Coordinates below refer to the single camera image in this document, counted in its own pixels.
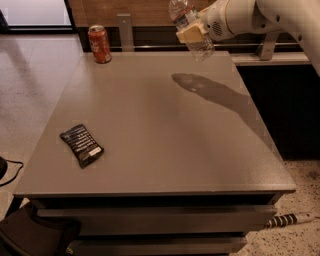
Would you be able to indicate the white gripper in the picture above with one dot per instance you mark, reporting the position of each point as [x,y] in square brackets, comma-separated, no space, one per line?
[216,20]

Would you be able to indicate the clear plastic water bottle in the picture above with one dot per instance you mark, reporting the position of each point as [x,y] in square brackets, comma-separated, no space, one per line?
[184,13]

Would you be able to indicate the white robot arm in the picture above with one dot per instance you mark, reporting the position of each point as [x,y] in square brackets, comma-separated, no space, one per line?
[299,18]

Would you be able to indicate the red soda can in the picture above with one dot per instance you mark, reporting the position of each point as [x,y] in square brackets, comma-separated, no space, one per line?
[99,44]

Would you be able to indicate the black snack packet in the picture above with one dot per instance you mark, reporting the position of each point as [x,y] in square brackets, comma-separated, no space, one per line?
[82,144]

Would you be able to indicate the upper grey drawer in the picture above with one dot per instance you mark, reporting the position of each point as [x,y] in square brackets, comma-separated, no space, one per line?
[166,220]

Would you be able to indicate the grey drawer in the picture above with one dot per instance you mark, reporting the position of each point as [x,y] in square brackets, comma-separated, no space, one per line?
[159,247]
[166,220]

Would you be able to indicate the lower grey drawer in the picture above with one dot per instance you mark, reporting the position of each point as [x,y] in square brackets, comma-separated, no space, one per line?
[159,247]

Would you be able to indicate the dark chair seat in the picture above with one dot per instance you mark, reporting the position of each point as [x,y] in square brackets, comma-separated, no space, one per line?
[27,234]

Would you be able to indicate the left metal wall bracket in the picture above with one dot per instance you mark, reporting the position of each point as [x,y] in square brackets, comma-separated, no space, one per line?
[126,32]

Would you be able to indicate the metal wall bracket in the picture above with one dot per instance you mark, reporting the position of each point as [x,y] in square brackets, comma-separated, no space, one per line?
[266,49]
[126,32]

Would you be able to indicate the right metal wall bracket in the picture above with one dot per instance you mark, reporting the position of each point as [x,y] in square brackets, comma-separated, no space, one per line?
[266,49]

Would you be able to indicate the striped cylindrical handle on floor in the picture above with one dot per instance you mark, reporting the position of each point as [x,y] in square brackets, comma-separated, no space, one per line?
[290,219]

